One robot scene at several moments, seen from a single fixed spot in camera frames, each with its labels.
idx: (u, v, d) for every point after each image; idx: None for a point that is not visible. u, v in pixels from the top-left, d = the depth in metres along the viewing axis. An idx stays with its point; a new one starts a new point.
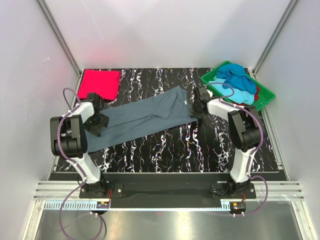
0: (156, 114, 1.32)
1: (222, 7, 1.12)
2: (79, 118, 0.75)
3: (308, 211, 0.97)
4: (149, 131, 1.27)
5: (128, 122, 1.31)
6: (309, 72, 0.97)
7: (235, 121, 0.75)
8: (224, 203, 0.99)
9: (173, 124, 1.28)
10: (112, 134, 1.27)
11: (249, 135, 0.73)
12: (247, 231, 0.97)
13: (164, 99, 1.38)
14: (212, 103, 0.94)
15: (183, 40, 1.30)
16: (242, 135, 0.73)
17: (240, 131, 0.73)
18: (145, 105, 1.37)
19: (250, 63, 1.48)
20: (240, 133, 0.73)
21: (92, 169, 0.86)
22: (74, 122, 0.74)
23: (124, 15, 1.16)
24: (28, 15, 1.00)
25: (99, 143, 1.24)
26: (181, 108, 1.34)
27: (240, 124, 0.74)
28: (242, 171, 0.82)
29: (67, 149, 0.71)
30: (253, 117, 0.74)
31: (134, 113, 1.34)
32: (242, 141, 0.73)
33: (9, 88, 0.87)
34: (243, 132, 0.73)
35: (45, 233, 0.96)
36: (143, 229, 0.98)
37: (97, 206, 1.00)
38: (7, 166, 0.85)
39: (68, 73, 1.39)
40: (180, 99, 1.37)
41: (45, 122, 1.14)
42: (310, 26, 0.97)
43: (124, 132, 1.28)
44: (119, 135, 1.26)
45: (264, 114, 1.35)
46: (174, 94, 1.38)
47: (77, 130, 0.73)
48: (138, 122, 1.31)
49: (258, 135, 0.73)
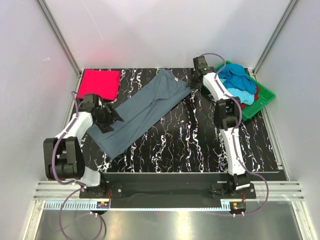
0: (158, 97, 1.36)
1: (222, 7, 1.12)
2: (75, 140, 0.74)
3: (307, 211, 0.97)
4: (162, 114, 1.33)
5: (136, 114, 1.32)
6: (310, 72, 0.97)
7: (220, 110, 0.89)
8: (224, 203, 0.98)
9: (178, 100, 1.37)
10: (128, 130, 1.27)
11: (227, 121, 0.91)
12: (247, 231, 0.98)
13: (157, 84, 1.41)
14: (207, 76, 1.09)
15: (183, 40, 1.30)
16: (222, 121, 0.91)
17: (222, 118, 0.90)
18: (143, 95, 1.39)
19: (250, 63, 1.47)
20: (221, 119, 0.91)
21: (92, 180, 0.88)
22: (69, 147, 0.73)
23: (124, 15, 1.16)
24: (28, 15, 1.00)
25: (123, 143, 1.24)
26: (176, 85, 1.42)
27: (224, 111, 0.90)
28: (233, 156, 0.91)
29: (63, 174, 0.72)
30: (238, 106, 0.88)
31: (138, 105, 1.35)
32: (221, 124, 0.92)
33: (9, 88, 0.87)
34: (224, 117, 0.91)
35: (45, 232, 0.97)
36: (143, 229, 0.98)
37: (97, 206, 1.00)
38: (7, 166, 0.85)
39: (68, 73, 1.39)
40: (171, 79, 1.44)
41: (45, 122, 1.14)
42: (310, 26, 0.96)
43: (138, 125, 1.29)
44: (136, 129, 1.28)
45: (264, 114, 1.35)
46: (163, 75, 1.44)
47: (73, 155, 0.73)
48: (147, 110, 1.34)
49: (234, 121, 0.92)
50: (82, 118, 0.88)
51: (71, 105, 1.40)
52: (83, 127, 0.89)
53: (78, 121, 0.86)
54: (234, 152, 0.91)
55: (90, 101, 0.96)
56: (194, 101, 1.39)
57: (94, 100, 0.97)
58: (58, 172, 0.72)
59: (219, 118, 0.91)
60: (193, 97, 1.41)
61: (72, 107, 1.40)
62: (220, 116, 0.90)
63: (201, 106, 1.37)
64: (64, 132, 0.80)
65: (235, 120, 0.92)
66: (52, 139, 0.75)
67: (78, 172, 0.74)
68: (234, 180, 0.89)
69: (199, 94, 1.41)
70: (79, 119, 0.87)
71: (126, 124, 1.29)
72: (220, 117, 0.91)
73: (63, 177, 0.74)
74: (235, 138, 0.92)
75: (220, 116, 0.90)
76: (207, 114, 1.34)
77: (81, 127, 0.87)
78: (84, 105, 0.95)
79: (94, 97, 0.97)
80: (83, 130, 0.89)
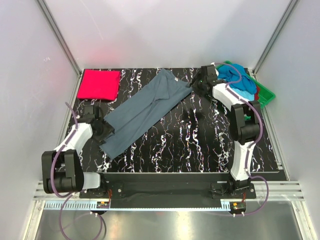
0: (158, 97, 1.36)
1: (222, 7, 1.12)
2: (74, 153, 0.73)
3: (308, 211, 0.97)
4: (162, 114, 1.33)
5: (136, 115, 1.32)
6: (310, 72, 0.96)
7: (236, 114, 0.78)
8: (224, 204, 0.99)
9: (178, 100, 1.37)
10: (128, 130, 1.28)
11: (247, 130, 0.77)
12: (247, 231, 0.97)
13: (157, 84, 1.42)
14: (217, 87, 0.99)
15: (183, 40, 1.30)
16: (241, 130, 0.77)
17: (240, 126, 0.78)
18: (143, 95, 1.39)
19: (250, 63, 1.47)
20: (239, 127, 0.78)
21: (91, 184, 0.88)
22: (69, 159, 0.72)
23: (124, 15, 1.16)
24: (28, 15, 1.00)
25: (122, 143, 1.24)
26: (176, 85, 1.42)
27: (241, 118, 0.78)
28: (241, 167, 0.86)
29: (60, 187, 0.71)
30: (255, 112, 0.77)
31: (138, 105, 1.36)
32: (240, 135, 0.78)
33: (9, 88, 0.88)
34: (242, 126, 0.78)
35: (45, 233, 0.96)
36: (143, 229, 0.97)
37: (97, 206, 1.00)
38: (7, 166, 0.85)
39: (68, 73, 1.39)
40: (171, 78, 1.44)
41: (45, 122, 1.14)
42: (310, 26, 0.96)
43: (138, 125, 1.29)
44: (136, 129, 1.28)
45: (264, 114, 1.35)
46: (163, 75, 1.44)
47: (72, 168, 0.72)
48: (147, 110, 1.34)
49: (255, 131, 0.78)
50: (81, 130, 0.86)
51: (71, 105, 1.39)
52: (82, 139, 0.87)
53: (76, 134, 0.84)
54: (244, 163, 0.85)
55: (90, 112, 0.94)
56: (194, 101, 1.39)
57: (94, 112, 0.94)
58: (56, 186, 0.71)
59: (236, 128, 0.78)
60: (193, 97, 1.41)
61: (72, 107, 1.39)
62: (238, 124, 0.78)
63: (201, 106, 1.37)
64: (62, 145, 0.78)
65: (256, 129, 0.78)
66: (50, 151, 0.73)
67: (76, 186, 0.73)
68: (234, 181, 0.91)
69: None
70: (79, 131, 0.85)
71: (126, 124, 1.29)
72: (237, 124, 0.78)
73: (61, 191, 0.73)
74: (249, 153, 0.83)
75: (238, 123, 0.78)
76: (207, 114, 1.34)
77: (80, 139, 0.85)
78: (84, 116, 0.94)
79: (94, 108, 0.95)
80: (82, 141, 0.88)
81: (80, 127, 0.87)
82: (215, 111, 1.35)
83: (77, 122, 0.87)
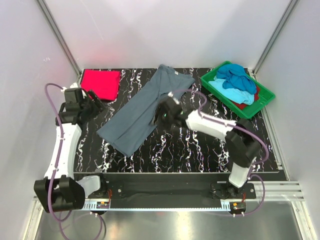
0: (163, 91, 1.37)
1: (222, 7, 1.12)
2: (69, 180, 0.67)
3: (308, 211, 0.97)
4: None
5: (144, 111, 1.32)
6: (310, 72, 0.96)
7: (235, 143, 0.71)
8: (224, 204, 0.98)
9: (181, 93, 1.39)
10: (138, 127, 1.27)
11: (252, 152, 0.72)
12: (247, 231, 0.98)
13: (159, 80, 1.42)
14: (191, 120, 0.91)
15: (183, 39, 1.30)
16: (246, 155, 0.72)
17: (244, 153, 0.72)
18: (147, 91, 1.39)
19: (250, 63, 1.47)
20: (243, 153, 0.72)
21: (93, 188, 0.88)
22: (64, 187, 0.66)
23: (124, 15, 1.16)
24: (28, 15, 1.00)
25: (136, 140, 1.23)
26: (177, 78, 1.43)
27: (241, 143, 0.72)
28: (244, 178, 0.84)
29: (62, 207, 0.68)
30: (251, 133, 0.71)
31: (144, 101, 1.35)
32: (248, 159, 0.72)
33: (9, 88, 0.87)
34: (246, 150, 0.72)
35: (45, 233, 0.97)
36: (143, 229, 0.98)
37: (97, 206, 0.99)
38: (7, 166, 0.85)
39: (68, 73, 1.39)
40: (171, 73, 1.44)
41: (45, 121, 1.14)
42: (310, 26, 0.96)
43: (148, 121, 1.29)
44: (146, 125, 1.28)
45: (264, 114, 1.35)
46: (163, 70, 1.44)
47: (70, 194, 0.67)
48: (154, 106, 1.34)
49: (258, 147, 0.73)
50: (69, 139, 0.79)
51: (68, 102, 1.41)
52: (73, 146, 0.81)
53: (65, 145, 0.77)
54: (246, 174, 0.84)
55: (73, 101, 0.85)
56: (194, 101, 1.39)
57: (77, 100, 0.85)
58: (57, 206, 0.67)
59: (241, 155, 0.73)
60: (193, 97, 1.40)
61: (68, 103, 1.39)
62: (241, 152, 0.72)
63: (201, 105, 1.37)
64: (54, 170, 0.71)
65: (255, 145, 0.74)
66: (42, 180, 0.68)
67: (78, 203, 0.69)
68: (235, 187, 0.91)
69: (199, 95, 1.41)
70: (67, 142, 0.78)
71: (136, 120, 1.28)
72: (241, 152, 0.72)
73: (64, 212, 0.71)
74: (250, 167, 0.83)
75: (241, 151, 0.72)
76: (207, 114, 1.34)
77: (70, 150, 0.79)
78: (67, 105, 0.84)
79: (76, 95, 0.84)
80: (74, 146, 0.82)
81: (65, 133, 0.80)
82: (215, 111, 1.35)
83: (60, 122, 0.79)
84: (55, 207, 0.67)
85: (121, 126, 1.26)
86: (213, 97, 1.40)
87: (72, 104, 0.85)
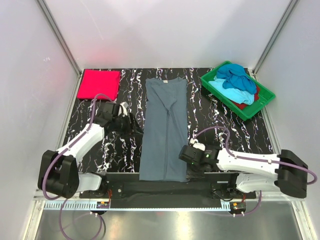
0: (170, 104, 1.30)
1: (223, 7, 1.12)
2: (72, 161, 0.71)
3: (307, 211, 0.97)
4: (184, 115, 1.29)
5: (166, 130, 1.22)
6: (310, 72, 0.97)
7: (292, 184, 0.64)
8: (224, 204, 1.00)
9: (184, 98, 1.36)
10: (173, 142, 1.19)
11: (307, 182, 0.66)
12: (247, 231, 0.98)
13: (156, 96, 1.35)
14: (222, 162, 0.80)
15: (183, 40, 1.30)
16: (303, 189, 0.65)
17: (301, 188, 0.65)
18: (154, 111, 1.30)
19: (249, 63, 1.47)
20: (302, 190, 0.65)
21: (89, 186, 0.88)
22: (65, 166, 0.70)
23: (124, 16, 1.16)
24: (28, 16, 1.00)
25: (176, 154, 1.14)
26: (170, 87, 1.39)
27: (295, 181, 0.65)
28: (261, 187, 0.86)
29: (53, 188, 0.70)
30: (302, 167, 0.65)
31: (158, 121, 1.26)
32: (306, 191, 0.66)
33: (9, 87, 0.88)
34: (302, 186, 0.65)
35: (45, 232, 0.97)
36: (143, 229, 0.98)
37: (97, 206, 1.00)
38: (8, 165, 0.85)
39: (68, 73, 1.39)
40: (160, 84, 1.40)
41: (45, 121, 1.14)
42: (310, 25, 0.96)
43: (177, 137, 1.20)
44: (180, 139, 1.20)
45: (264, 114, 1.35)
46: (153, 85, 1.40)
47: (67, 175, 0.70)
48: (171, 121, 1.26)
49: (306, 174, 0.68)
50: (90, 134, 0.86)
51: (70, 107, 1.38)
52: (91, 142, 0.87)
53: (86, 136, 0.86)
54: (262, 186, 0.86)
55: (109, 111, 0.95)
56: (194, 101, 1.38)
57: (113, 111, 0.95)
58: (48, 186, 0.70)
59: (299, 192, 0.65)
60: (192, 97, 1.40)
61: (70, 113, 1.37)
62: (299, 188, 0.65)
63: (201, 106, 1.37)
64: (65, 148, 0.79)
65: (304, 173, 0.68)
66: (52, 152, 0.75)
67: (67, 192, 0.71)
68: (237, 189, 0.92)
69: (199, 95, 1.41)
70: (89, 133, 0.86)
71: (165, 141, 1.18)
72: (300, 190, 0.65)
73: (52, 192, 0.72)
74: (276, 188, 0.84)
75: (298, 187, 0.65)
76: (207, 114, 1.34)
77: (87, 142, 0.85)
78: (103, 114, 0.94)
79: (114, 107, 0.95)
80: (90, 144, 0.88)
81: (91, 129, 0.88)
82: (215, 111, 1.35)
83: (91, 122, 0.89)
84: (47, 185, 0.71)
85: (155, 151, 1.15)
86: (213, 97, 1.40)
87: (107, 114, 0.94)
